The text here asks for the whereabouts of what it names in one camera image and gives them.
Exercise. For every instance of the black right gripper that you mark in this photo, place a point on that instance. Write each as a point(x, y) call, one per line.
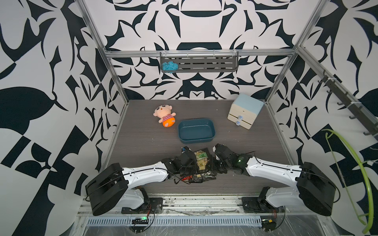
point(219, 171)

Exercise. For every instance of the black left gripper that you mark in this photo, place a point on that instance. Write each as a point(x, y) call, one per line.
point(194, 168)

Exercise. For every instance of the green label tea bag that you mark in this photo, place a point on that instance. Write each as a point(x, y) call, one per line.
point(201, 155)

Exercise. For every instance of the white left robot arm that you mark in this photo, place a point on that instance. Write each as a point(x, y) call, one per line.
point(115, 183)

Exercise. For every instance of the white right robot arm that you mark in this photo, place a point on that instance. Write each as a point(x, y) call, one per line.
point(305, 185)

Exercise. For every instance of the teal plastic storage box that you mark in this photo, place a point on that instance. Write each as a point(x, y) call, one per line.
point(196, 131)

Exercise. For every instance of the cream blue mini drawer cabinet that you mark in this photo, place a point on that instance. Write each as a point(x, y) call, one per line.
point(247, 107)

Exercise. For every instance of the plush baby doll toy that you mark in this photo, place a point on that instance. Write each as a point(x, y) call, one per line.
point(165, 115)

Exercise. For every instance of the blue scrunchy sponge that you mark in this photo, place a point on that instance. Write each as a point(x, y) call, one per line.
point(169, 67)

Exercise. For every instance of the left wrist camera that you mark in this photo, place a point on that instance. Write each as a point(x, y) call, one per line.
point(184, 149)

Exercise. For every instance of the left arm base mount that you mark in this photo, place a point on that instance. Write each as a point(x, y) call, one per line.
point(149, 206)

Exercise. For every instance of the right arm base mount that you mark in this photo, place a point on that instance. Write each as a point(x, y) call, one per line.
point(254, 205)

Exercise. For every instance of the grey wall shelf rack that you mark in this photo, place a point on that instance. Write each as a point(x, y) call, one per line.
point(202, 62)

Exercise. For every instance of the dark hook rail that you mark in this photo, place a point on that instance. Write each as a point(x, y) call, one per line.
point(347, 100)

